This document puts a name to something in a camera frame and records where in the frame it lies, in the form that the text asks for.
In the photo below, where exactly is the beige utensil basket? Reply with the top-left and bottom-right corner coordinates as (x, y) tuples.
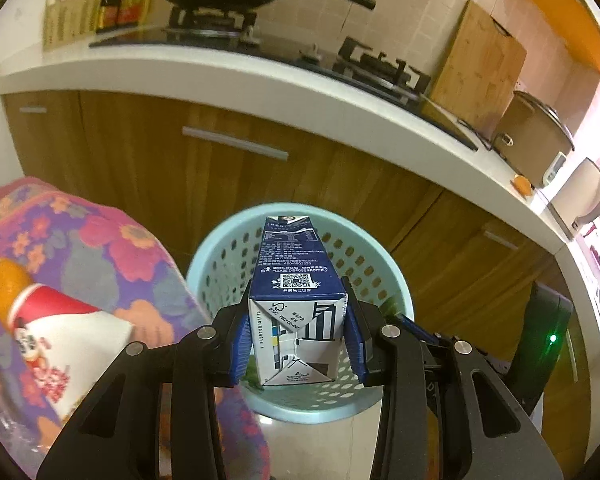
(42, 0), (103, 52)

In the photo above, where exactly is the wooden kitchen cabinet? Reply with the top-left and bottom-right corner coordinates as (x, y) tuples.
(2, 89), (600, 461)

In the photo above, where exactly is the clear plastic wrapper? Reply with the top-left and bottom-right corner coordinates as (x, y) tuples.
(0, 355), (61, 466)

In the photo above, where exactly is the long silver cabinet handle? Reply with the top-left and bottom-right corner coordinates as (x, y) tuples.
(182, 126), (290, 162)

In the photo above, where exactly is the red and white paper cup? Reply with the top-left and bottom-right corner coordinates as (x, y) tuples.
(7, 282), (136, 418)

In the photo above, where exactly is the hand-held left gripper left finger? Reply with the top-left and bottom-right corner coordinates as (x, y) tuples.
(36, 304), (254, 480)

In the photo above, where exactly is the blue and white milk carton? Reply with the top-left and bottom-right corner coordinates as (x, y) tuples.
(247, 214), (351, 388)

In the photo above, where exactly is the light blue plastic basket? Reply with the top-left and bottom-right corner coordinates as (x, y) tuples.
(186, 202), (415, 423)

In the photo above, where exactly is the black power cable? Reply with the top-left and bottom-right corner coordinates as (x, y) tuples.
(457, 118), (496, 152)

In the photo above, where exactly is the black glass gas stove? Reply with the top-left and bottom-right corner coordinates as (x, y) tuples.
(89, 7), (481, 152)

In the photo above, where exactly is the bamboo cutting board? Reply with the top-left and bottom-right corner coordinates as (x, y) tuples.
(430, 0), (528, 141)

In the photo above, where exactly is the white electric kettle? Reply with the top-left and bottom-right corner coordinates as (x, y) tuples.
(550, 157), (600, 241)

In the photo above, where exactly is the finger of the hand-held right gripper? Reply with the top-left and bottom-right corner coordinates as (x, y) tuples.
(393, 313), (457, 351)

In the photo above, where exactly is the orange upper cabinet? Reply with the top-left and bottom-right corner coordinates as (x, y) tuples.
(502, 0), (600, 83)

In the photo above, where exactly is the floral blanket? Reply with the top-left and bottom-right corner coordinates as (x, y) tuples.
(0, 176), (272, 480)

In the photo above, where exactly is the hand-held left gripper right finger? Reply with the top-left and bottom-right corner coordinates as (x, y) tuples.
(340, 276), (567, 480)

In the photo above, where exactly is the medium silver cabinet handle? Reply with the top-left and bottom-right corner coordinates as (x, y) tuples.
(482, 230), (520, 252)

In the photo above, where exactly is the beige rice cooker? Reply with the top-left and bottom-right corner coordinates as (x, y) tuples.
(491, 91), (576, 188)

